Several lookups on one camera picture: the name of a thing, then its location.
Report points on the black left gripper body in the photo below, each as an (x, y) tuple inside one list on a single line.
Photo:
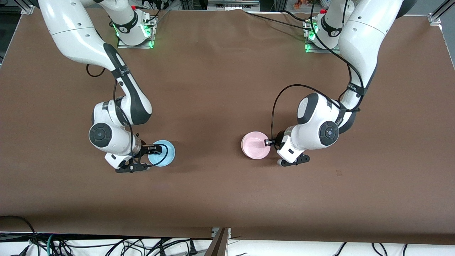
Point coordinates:
[(279, 137)]

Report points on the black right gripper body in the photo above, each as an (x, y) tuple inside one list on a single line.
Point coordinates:
[(145, 147)]

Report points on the light blue bowl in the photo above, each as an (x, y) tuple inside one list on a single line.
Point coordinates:
[(169, 153)]

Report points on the pink bowl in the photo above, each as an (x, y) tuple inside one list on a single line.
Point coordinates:
[(254, 145)]

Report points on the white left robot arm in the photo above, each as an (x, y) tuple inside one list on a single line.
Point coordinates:
[(362, 39)]

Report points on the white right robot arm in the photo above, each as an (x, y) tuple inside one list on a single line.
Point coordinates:
[(74, 32)]

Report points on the brown table cover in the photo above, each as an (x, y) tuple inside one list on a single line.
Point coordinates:
[(227, 71)]

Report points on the black power plug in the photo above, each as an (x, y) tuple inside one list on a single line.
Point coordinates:
[(192, 247)]

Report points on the small orange object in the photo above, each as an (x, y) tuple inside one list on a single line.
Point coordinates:
[(298, 4)]

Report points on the grey power strip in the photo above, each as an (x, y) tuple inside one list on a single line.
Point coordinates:
[(233, 4)]

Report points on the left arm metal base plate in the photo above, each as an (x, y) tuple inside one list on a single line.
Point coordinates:
[(309, 48)]

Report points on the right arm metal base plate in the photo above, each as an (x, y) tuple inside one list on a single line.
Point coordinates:
[(122, 45)]

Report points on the aluminium frame corner profile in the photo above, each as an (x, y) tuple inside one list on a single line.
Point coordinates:
[(27, 8), (439, 14)]

